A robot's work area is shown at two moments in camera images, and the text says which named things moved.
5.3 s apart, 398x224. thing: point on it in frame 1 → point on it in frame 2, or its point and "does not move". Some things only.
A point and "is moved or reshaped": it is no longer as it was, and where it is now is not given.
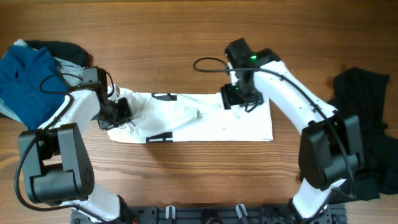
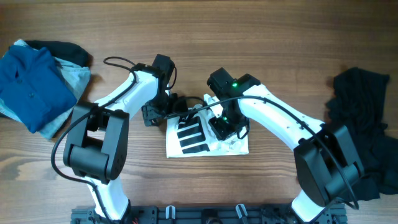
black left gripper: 127,114 → 178,105
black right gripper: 232,96 → 222,130
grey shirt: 7,112 → 18,42
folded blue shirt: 32,83 does not move
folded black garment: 66,51 does not move
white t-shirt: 160,117 is moved or reshaped
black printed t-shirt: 364,93 does not move
